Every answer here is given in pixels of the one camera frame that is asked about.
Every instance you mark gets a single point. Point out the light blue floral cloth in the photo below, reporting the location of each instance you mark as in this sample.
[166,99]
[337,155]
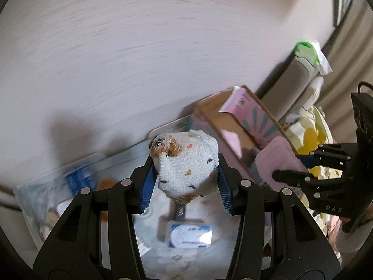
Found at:
[38,201]

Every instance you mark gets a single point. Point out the blue white small box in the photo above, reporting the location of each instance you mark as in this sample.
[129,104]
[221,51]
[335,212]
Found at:
[189,234]

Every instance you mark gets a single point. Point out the yellow floral cloth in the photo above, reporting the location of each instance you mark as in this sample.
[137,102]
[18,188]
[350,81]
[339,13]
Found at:
[309,135]

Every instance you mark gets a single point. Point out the beige curtain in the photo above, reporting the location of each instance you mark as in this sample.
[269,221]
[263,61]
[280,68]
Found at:
[349,61]

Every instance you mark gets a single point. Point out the grey metal clip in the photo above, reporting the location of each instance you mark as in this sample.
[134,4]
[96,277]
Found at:
[174,213]

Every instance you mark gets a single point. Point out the pink cloth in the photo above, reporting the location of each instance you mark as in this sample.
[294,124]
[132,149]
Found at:
[279,157]

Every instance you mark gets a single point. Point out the framed wall picture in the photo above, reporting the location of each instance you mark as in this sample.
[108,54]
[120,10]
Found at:
[345,0]

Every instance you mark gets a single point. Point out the pink patterned cardboard box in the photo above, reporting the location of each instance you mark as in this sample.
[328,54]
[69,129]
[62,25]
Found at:
[221,119]

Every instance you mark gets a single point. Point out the white bottle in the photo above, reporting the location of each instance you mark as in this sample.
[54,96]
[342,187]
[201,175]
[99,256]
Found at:
[314,90]

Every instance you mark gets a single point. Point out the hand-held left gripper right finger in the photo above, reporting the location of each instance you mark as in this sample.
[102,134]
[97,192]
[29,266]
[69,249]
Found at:
[225,194]

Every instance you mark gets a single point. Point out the white spotted sock orange fringe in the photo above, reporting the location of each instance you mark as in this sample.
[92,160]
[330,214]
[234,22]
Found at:
[186,163]

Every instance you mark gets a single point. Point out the blue packet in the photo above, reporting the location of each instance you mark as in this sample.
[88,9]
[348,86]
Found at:
[81,179]

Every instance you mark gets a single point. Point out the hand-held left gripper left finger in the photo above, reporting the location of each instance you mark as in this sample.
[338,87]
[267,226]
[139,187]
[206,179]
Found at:
[145,191]

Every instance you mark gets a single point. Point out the green white wet wipes packet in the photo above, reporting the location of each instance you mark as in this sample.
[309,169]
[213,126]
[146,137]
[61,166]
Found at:
[309,52]

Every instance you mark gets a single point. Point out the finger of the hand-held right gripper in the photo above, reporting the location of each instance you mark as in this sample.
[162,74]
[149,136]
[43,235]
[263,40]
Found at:
[310,160]
[291,177]

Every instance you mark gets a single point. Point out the small orange object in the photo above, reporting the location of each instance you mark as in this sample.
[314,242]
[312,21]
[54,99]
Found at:
[106,185]

